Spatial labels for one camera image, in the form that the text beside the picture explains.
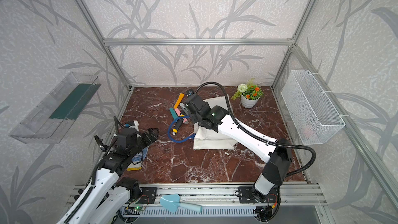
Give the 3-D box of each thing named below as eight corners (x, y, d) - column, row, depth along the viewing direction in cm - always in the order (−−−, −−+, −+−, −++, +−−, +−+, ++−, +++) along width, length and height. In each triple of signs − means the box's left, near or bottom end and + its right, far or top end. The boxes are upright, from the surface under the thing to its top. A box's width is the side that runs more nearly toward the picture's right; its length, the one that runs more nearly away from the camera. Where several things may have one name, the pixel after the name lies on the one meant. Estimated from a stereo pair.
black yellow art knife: (171, 134, 97) (170, 132, 95) (178, 119, 104) (178, 117, 102) (175, 135, 96) (175, 133, 94) (183, 120, 103) (182, 118, 102)
